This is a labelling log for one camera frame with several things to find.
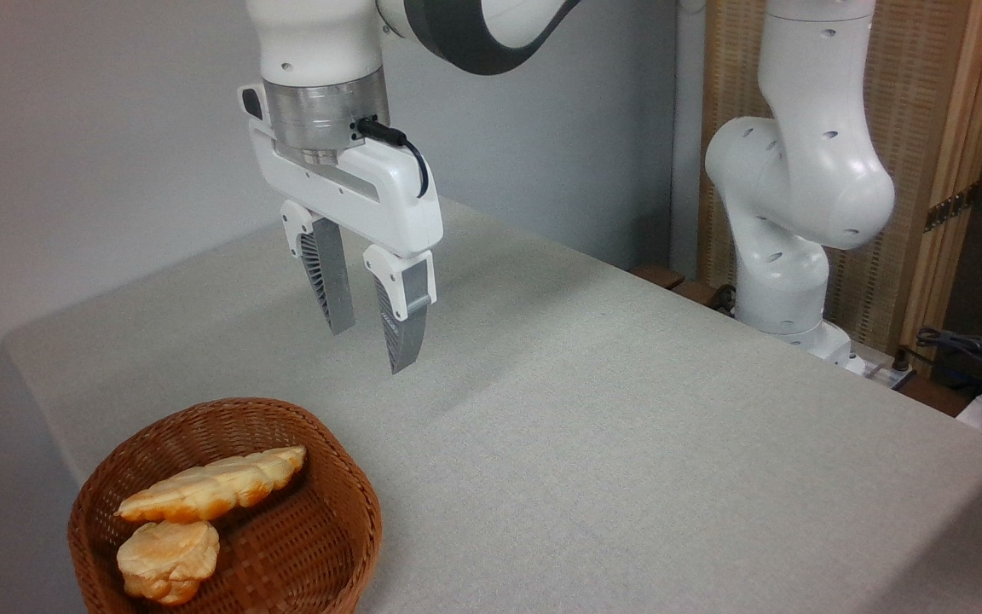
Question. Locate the metal screen hinge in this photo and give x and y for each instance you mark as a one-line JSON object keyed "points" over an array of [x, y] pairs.
{"points": [[950, 207]]}

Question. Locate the grey tablecloth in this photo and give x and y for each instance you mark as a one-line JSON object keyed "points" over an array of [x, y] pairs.
{"points": [[610, 443]]}

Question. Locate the long braided bread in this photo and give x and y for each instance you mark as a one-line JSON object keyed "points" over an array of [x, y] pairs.
{"points": [[210, 488]]}

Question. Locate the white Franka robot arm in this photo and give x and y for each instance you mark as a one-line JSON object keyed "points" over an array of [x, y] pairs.
{"points": [[806, 170]]}

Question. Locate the wooden rattan folding screen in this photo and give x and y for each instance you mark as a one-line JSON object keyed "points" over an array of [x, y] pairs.
{"points": [[926, 102]]}

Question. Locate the brown wicker basket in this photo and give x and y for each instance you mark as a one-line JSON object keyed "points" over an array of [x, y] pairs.
{"points": [[320, 529]]}

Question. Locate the brown wooden block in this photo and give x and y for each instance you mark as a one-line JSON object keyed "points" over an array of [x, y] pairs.
{"points": [[696, 292], [657, 275]]}

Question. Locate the round bread roll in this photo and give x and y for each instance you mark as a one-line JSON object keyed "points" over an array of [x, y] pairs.
{"points": [[169, 558]]}

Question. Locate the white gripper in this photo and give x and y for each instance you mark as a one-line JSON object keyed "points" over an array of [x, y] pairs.
{"points": [[372, 192]]}

